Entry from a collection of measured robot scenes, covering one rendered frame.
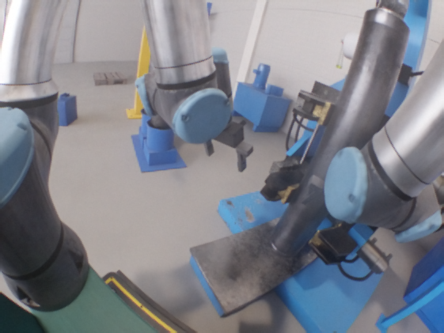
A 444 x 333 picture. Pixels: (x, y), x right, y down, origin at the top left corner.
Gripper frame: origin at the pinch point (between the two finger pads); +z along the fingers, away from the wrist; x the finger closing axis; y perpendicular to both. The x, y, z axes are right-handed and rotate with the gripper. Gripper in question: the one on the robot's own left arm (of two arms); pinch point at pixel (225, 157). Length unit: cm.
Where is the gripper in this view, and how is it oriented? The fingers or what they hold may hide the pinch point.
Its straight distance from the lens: 63.7
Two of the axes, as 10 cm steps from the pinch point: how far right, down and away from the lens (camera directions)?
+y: 6.3, -6.2, 4.7
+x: -7.7, -3.9, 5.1
